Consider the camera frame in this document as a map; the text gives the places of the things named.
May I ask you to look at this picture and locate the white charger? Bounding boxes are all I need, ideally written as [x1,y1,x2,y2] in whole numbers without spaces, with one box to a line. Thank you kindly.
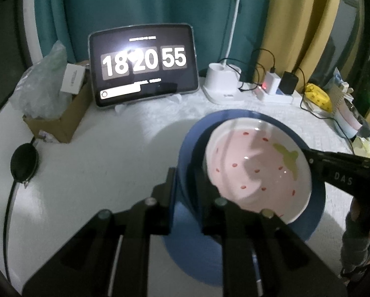
[265,72,281,95]

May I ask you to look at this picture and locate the person's right forearm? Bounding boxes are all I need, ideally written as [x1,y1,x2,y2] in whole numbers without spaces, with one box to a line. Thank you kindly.
[340,220,370,288]

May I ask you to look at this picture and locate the white table cloth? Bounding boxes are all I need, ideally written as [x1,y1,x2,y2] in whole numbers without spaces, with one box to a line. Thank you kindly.
[0,93,359,297]

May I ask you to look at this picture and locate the stacked pink white bowls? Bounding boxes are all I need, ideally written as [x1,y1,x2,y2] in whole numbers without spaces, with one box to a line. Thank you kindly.
[336,97,363,130]

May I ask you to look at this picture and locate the black disc cable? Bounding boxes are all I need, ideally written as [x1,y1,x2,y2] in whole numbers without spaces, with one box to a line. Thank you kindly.
[4,179,29,282]

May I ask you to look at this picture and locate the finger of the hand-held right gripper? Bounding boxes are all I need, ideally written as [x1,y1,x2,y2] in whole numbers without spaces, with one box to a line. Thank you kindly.
[302,147,370,170]

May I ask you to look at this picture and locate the pink strawberry print bowl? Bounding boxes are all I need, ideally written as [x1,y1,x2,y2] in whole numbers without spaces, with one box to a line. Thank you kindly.
[202,118,313,225]

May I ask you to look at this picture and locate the large blue bowl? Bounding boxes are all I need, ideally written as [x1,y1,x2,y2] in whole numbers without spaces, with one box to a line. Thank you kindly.
[176,109,312,223]

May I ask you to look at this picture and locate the cardboard box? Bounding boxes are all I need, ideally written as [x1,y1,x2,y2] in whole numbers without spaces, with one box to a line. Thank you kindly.
[22,60,93,144]

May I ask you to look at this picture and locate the glass balcony door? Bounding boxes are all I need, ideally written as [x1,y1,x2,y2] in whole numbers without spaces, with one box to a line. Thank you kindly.
[336,0,370,78]

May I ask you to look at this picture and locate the light blue cup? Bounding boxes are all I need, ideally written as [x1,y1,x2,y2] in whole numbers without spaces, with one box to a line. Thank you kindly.
[336,111,359,138]

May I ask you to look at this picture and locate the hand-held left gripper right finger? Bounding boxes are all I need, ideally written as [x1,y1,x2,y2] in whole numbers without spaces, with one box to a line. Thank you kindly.
[199,165,349,297]

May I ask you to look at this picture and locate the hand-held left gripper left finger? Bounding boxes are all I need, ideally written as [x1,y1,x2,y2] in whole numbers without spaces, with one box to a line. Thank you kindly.
[22,167,177,297]

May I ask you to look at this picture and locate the yellow curtain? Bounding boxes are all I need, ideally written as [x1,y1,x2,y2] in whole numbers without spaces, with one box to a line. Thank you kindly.
[256,0,343,93]

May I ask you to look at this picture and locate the teal curtain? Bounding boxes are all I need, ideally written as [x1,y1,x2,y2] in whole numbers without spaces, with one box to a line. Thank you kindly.
[33,0,275,78]

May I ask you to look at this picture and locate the black white-charger cable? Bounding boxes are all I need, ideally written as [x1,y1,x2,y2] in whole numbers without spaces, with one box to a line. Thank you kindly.
[252,48,277,75]

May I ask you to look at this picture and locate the tablet with clock display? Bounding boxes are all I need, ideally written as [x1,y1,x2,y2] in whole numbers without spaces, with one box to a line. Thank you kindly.
[88,23,200,109]

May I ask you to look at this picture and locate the white desk lamp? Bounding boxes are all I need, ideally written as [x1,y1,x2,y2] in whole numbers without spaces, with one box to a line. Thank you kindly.
[202,0,276,105]

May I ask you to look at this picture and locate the white power strip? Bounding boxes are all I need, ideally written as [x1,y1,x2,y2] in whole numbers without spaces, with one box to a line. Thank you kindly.
[256,85,306,105]

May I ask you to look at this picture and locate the small white box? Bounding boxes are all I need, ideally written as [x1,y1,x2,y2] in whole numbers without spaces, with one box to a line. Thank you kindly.
[60,63,86,95]

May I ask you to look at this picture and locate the black charger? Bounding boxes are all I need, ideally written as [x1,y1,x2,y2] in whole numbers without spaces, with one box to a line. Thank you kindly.
[280,71,298,95]

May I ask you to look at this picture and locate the crumpled paper wrappers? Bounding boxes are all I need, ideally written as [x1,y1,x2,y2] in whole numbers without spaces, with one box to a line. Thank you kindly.
[329,67,355,99]

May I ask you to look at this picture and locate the blue plate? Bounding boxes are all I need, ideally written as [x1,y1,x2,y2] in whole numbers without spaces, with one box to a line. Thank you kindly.
[163,173,327,289]

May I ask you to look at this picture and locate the black black-charger cable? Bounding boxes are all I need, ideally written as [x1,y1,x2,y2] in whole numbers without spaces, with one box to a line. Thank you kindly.
[292,66,332,120]

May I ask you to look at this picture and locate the black lamp cable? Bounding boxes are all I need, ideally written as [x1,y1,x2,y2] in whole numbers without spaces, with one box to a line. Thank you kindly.
[220,58,264,93]

